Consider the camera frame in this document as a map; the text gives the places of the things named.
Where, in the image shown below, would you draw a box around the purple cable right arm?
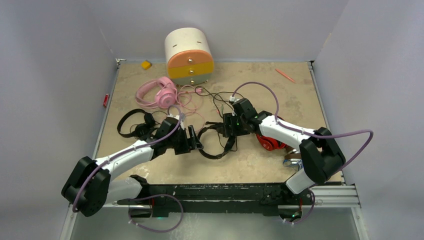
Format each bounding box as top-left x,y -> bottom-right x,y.
230,81 -> 375,226

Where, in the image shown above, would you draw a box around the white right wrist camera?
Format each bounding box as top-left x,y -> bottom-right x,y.
228,95 -> 240,104

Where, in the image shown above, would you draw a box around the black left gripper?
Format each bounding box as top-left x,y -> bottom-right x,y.
166,125 -> 202,155

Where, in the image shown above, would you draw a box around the small yellow block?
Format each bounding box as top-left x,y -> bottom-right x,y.
140,60 -> 153,70

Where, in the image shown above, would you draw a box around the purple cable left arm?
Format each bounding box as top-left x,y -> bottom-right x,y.
72,105 -> 184,214

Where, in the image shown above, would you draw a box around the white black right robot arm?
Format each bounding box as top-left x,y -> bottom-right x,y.
229,96 -> 346,204

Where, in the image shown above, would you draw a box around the cream orange yellow drawer box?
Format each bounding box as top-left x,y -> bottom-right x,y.
164,27 -> 215,86

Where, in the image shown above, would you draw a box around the red black headphones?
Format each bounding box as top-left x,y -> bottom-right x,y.
256,134 -> 287,151

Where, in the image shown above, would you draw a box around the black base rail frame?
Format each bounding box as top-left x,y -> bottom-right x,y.
117,177 -> 360,222

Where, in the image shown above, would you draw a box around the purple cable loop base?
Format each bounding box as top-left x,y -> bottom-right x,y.
128,193 -> 185,233

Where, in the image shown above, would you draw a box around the orange pencil stick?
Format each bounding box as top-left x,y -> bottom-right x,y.
275,68 -> 295,83

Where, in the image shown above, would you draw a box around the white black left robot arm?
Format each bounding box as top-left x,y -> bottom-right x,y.
61,115 -> 203,217

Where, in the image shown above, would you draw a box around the pink headphones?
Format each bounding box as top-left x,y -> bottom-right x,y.
135,76 -> 206,133

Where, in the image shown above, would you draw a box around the brown leather silver headphones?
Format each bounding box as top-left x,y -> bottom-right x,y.
283,146 -> 302,160

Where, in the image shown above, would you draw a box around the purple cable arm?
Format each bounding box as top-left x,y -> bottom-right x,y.
72,105 -> 184,214
230,81 -> 375,226

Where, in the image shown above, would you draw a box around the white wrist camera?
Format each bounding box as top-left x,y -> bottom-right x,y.
228,95 -> 240,104
168,113 -> 186,122

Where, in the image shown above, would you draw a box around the small red clip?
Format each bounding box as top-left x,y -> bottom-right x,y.
102,93 -> 110,108

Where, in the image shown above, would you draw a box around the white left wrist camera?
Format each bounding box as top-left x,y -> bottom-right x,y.
168,113 -> 186,122

